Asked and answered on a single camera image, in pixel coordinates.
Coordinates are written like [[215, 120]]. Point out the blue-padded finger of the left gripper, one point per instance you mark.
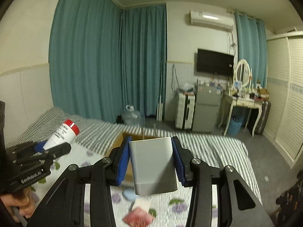
[[39, 146]]

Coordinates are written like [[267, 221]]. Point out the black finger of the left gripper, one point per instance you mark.
[[55, 152]]

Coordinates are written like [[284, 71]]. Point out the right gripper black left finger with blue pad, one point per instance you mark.
[[63, 205]]

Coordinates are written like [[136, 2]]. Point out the white bottle red cap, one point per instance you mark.
[[66, 132]]

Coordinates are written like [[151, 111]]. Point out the pink engraved compact mirror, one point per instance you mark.
[[138, 218]]

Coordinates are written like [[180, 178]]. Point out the white charger plug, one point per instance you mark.
[[153, 167]]

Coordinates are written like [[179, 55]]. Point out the person's left hand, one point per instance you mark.
[[21, 199]]

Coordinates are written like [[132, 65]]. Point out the white floral quilt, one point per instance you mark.
[[168, 209]]

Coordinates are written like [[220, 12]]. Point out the light blue small case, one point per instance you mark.
[[129, 195]]

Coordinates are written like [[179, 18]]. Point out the brown cardboard box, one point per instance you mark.
[[120, 168]]

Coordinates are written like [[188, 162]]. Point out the clear water jug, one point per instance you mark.
[[131, 116]]

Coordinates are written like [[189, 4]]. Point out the dark suitcase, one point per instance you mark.
[[266, 107]]

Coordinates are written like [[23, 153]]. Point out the blue laundry basket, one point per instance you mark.
[[235, 125]]

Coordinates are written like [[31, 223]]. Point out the teal left curtain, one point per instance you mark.
[[103, 58]]

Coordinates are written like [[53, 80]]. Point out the teal curtain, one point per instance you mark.
[[252, 46], [103, 58]]

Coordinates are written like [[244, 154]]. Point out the grey small fridge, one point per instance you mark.
[[206, 108]]

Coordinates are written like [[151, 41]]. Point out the white suitcase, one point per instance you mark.
[[185, 111]]

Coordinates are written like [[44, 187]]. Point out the white oval vanity mirror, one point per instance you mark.
[[242, 74]]

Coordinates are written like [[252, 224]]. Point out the white louvred wardrobe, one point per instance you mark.
[[284, 83]]

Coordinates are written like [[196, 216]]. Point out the teal right curtain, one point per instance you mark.
[[252, 46]]

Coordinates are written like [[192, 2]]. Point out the white air conditioner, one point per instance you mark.
[[209, 20]]

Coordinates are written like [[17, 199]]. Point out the black wall television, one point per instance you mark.
[[216, 63]]

